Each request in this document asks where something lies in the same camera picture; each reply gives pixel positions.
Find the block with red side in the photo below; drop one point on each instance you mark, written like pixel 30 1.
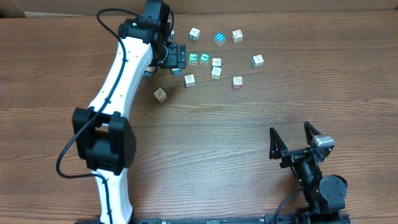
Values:
pixel 160 94

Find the plain block hourglass drawing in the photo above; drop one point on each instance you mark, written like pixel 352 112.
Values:
pixel 237 36

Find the block with yellow side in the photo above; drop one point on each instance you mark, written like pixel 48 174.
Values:
pixel 189 80

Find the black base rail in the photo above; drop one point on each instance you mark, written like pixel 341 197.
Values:
pixel 242 220

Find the block with green R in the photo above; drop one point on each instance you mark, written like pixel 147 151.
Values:
pixel 172 35

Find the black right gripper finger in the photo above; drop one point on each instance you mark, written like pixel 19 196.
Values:
pixel 311 134
pixel 277 146

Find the block with red G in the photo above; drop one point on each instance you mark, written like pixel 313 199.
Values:
pixel 237 83

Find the block with yellow C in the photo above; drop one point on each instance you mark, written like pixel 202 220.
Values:
pixel 216 73

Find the block with green 4 top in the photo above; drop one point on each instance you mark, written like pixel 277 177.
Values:
pixel 204 59

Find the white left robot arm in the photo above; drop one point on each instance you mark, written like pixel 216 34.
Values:
pixel 103 135

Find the block with green L top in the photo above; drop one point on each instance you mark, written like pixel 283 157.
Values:
pixel 193 59

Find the block with blue H side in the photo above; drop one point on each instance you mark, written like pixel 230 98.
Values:
pixel 176 71

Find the block with blue top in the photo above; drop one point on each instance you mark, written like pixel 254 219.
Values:
pixel 219 39

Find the cardboard backdrop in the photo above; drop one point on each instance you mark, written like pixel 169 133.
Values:
pixel 19 8

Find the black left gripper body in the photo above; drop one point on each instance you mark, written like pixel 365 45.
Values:
pixel 181 56

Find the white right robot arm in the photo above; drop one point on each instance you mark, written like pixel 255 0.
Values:
pixel 324 196

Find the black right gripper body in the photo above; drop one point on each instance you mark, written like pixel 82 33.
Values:
pixel 297 154

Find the block with teal letter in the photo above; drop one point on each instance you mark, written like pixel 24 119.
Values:
pixel 194 34

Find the block with umbrella drawing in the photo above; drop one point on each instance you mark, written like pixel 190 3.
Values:
pixel 257 61

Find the block with blue D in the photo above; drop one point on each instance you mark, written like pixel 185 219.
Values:
pixel 148 72

